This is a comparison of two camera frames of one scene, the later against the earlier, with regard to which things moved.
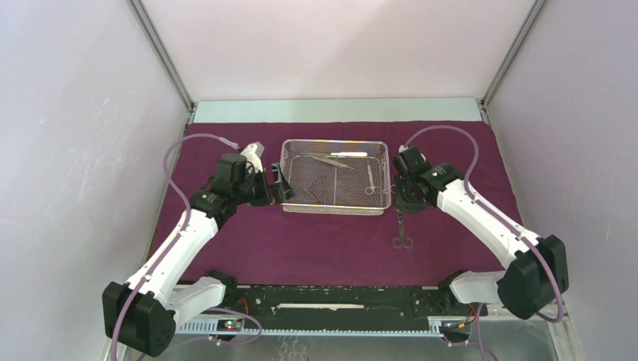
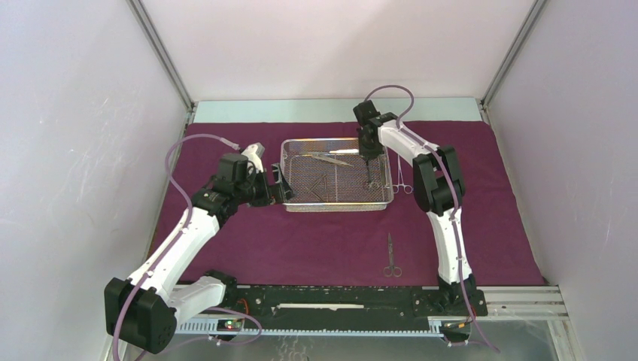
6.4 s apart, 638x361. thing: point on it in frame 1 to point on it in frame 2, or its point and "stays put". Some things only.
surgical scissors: x=405 y=241 to x=396 y=271
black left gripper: x=270 y=193 stays put
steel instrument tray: x=335 y=177 stays put
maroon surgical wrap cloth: x=273 y=245 stays put
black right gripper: x=405 y=207 to x=366 y=153
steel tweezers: x=314 y=186 stays put
